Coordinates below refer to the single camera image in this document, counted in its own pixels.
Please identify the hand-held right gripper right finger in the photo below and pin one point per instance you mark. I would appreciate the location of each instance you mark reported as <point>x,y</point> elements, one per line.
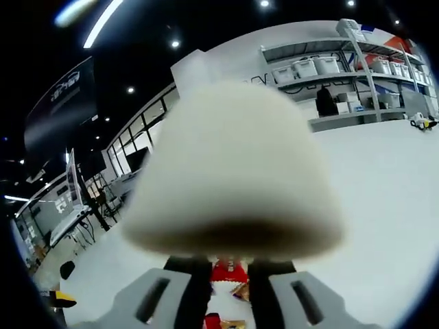
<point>284,301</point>

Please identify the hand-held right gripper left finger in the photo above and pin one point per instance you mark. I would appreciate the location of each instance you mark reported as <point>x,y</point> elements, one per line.
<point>154,301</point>

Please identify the small orange food candy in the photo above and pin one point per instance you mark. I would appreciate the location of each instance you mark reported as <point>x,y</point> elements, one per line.
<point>241,292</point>

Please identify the small red food packet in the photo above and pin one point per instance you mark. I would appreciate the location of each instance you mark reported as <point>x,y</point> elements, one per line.
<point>228,272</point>

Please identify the cream food tongs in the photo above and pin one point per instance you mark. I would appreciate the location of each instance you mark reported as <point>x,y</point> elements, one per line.
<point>233,164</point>

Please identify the black office chair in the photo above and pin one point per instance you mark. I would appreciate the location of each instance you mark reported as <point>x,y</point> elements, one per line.
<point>67,270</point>

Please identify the white desk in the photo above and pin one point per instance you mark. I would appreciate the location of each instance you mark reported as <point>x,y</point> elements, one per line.
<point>68,222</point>

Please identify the white panel on black stand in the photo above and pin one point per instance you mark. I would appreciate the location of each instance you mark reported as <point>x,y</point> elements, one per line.
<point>72,181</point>

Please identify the grey metal shelf rack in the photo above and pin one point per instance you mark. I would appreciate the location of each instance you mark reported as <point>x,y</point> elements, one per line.
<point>343,122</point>

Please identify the black hanging banner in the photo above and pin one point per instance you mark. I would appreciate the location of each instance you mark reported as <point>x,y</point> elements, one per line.
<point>61,109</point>

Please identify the black backpack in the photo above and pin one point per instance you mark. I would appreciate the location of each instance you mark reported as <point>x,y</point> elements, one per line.
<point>325,103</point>

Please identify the small white yellow device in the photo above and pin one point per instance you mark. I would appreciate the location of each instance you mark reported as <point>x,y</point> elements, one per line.
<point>420,120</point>

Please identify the group of white storage bins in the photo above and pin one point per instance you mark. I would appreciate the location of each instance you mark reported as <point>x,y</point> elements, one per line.
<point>305,68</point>

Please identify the long ceiling light strip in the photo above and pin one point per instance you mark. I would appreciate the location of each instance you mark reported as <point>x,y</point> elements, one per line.
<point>103,22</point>

